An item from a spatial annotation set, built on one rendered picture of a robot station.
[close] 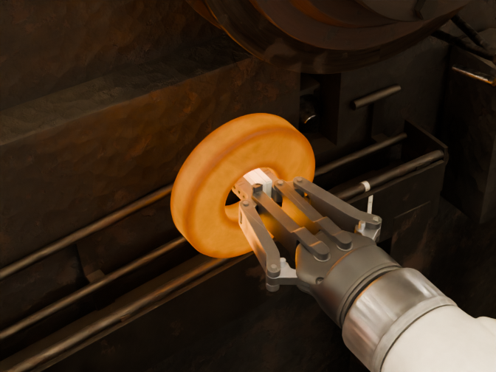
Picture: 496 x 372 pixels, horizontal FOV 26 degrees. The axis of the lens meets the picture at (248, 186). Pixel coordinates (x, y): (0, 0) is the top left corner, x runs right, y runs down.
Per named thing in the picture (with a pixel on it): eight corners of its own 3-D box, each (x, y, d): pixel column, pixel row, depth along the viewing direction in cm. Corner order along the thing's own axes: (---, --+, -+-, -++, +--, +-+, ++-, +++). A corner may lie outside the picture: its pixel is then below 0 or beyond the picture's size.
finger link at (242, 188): (269, 213, 102) (243, 225, 100) (240, 184, 105) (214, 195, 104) (270, 201, 101) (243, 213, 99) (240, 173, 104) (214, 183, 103)
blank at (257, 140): (157, 153, 99) (176, 173, 97) (294, 85, 104) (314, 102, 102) (178, 265, 110) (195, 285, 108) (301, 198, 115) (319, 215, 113)
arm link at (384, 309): (454, 359, 94) (409, 317, 97) (471, 286, 88) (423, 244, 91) (373, 405, 90) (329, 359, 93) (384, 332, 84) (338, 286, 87)
